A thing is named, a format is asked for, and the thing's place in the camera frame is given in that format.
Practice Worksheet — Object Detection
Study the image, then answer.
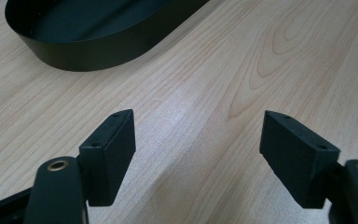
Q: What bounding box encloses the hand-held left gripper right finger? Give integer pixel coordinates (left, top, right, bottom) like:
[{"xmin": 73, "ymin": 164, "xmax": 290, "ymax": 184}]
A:
[{"xmin": 258, "ymin": 109, "xmax": 341, "ymax": 210}]

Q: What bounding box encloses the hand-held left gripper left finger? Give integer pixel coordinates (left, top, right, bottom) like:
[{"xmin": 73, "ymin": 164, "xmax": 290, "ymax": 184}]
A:
[{"xmin": 78, "ymin": 108, "xmax": 137, "ymax": 207}]

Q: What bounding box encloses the black oval tray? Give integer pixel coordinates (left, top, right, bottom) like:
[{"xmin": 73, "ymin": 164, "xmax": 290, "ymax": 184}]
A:
[{"xmin": 4, "ymin": 0, "xmax": 211, "ymax": 73}]

